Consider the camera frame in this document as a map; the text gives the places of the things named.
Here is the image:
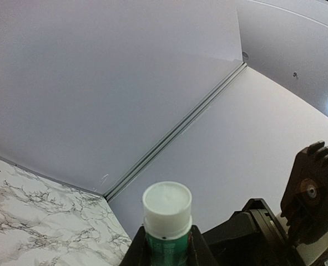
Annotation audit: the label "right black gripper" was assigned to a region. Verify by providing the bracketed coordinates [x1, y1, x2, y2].
[203, 198, 305, 265]

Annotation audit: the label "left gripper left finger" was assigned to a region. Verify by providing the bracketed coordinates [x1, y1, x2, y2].
[120, 226, 151, 266]

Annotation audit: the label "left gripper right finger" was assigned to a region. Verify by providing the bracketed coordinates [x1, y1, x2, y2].
[187, 225, 218, 266]

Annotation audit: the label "white green glue stick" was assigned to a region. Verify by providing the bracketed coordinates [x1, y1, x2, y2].
[142, 181, 193, 265]

